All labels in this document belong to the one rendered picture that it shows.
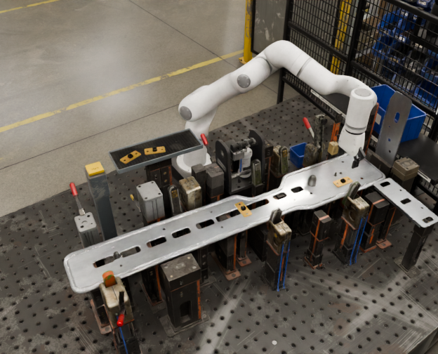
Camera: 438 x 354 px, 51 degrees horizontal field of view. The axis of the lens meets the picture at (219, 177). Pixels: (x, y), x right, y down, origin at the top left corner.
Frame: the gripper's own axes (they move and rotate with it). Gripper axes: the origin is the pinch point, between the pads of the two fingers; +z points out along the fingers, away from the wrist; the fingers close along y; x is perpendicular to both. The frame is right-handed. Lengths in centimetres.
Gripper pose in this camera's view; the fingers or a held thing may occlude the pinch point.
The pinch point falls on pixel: (347, 159)
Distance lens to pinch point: 197.9
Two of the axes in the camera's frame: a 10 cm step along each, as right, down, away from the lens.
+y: 4.6, 5.8, -6.8
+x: 8.9, -3.0, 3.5
